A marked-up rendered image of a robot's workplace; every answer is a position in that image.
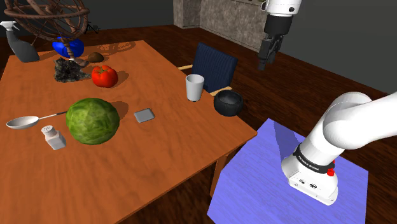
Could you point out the white salt shaker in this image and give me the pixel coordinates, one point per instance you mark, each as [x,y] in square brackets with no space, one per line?
[54,139]

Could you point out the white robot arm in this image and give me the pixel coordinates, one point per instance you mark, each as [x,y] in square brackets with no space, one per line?
[347,124]

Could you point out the dark blue chair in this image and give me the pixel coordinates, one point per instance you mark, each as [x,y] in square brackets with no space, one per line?
[214,66]

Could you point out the black bowl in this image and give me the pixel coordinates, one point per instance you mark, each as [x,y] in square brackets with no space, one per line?
[228,104]

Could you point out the brown wooden table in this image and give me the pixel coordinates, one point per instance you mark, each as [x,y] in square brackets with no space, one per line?
[130,161]

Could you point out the brown armillary sphere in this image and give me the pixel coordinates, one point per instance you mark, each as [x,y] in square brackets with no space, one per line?
[21,14]

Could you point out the blue rounded object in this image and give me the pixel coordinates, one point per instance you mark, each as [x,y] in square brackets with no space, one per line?
[77,46]

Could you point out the small brown oval object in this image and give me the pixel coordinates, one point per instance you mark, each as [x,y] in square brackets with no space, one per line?
[96,57]

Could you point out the purple robot stand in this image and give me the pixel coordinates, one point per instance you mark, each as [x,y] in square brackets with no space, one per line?
[257,186]

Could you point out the white cup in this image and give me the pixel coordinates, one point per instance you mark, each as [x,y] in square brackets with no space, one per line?
[194,88]

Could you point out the dark grey rock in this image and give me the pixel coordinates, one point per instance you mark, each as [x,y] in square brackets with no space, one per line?
[66,72]

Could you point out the grey square coaster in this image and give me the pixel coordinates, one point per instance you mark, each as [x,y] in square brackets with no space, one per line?
[144,115]

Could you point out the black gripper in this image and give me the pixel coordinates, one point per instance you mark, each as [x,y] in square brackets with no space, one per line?
[278,24]

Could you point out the grey spray bottle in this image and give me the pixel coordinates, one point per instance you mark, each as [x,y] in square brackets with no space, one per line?
[21,49]

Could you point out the silver ladle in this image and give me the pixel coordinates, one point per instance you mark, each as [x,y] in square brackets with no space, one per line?
[21,122]

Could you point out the grey stone cabinet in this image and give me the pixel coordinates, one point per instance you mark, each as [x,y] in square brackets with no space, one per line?
[229,21]

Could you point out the red tomato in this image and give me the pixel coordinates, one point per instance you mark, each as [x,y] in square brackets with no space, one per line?
[104,77]

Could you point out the green cabbage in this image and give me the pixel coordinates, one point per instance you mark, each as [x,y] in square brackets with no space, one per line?
[92,121]

